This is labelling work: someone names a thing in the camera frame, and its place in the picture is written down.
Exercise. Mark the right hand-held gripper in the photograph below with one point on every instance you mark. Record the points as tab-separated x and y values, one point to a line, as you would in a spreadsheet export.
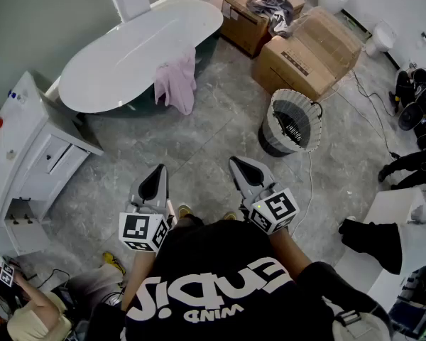
275	210

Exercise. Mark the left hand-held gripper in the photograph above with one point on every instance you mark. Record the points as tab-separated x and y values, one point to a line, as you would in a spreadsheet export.
138	227

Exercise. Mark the grey woven basket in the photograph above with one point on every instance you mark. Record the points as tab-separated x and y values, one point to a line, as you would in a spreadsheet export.
275	142

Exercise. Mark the pink cloth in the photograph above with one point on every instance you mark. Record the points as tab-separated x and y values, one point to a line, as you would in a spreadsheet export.
177	82

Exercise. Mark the person's grey shoulder bag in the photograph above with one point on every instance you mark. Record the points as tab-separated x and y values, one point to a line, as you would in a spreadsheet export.
358	327

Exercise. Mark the person's right forearm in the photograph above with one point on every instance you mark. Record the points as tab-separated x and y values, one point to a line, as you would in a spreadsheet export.
287	252

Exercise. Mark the person's left forearm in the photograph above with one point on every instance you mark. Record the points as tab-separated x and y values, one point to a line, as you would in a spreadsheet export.
138	279

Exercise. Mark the white bathtub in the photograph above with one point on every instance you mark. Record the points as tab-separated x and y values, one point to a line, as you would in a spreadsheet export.
135	55

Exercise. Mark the grey crumpled cloth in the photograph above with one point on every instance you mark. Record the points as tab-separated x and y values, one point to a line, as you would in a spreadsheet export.
270	7

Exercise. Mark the person's left yellow shoe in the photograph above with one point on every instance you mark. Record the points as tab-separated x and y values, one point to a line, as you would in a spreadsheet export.
184	211

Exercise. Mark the person's yellow shoe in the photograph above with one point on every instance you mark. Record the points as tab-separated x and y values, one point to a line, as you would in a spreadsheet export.
184	211
230	215
114	261

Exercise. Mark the person's right yellow shoe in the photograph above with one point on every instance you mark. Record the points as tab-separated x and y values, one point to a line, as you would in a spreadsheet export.
230	215

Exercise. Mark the person's black trousers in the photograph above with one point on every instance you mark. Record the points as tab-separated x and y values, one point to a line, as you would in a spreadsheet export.
190	220

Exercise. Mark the person's black printed t-shirt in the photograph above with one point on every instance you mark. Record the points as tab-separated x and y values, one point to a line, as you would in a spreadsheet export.
216	254

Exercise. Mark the brown labelled cardboard box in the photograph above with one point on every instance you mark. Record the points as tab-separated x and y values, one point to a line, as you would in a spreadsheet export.
291	71

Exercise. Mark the white bathroom cabinet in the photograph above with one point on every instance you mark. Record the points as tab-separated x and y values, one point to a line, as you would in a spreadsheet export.
25	144

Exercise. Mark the white bench block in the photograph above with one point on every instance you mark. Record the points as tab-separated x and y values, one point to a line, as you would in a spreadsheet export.
394	204

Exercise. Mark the plastic-wrapped cardboard box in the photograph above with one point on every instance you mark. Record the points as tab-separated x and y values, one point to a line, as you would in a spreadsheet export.
332	41

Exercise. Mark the white toilet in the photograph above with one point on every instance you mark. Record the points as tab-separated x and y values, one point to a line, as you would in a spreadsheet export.
380	37

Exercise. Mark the black equipment pile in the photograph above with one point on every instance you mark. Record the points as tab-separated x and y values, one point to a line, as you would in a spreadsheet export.
419	307

